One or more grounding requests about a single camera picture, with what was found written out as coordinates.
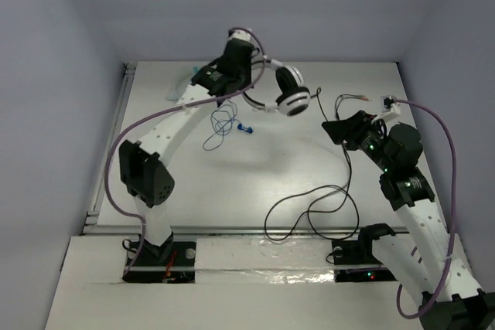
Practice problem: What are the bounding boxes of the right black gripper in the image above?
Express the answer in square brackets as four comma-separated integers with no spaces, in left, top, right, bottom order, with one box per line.
[322,111,395,173]

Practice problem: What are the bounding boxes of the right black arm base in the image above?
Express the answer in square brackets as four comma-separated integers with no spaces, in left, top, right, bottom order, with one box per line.
[326,223,396,283]

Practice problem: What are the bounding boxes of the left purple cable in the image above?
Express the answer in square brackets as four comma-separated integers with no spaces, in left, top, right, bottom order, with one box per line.
[104,27,268,281]

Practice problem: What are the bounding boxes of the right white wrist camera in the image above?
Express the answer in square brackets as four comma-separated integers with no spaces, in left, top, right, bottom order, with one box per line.
[372,95,401,123]

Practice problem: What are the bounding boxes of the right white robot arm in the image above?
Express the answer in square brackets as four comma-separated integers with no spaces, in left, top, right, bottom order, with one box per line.
[322,111,494,329]

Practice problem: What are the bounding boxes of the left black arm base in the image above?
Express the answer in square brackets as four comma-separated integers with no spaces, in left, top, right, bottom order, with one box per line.
[122,241,196,284]

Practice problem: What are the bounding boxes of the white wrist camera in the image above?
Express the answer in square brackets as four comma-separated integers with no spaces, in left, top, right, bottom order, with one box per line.
[228,28,253,43]
[372,95,401,123]

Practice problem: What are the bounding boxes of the blue thin cable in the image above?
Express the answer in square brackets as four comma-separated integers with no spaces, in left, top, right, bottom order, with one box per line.
[203,98,254,151]

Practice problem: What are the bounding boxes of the teal cat ear headphones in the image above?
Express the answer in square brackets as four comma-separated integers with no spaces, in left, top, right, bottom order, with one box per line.
[165,66,200,102]

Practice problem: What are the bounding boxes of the white black headphones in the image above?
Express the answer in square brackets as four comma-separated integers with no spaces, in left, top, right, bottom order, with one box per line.
[242,60,312,117]

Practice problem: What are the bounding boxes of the black headphone cable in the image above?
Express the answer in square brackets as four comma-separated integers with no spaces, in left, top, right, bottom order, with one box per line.
[264,87,371,243]

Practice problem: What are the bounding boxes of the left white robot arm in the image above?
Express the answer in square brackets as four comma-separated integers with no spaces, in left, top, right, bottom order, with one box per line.
[118,37,255,264]

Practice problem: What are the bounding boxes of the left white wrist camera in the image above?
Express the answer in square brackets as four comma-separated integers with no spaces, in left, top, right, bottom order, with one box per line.
[228,28,253,43]

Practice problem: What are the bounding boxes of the aluminium frame rail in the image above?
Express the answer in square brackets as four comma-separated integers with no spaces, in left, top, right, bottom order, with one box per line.
[80,62,138,235]

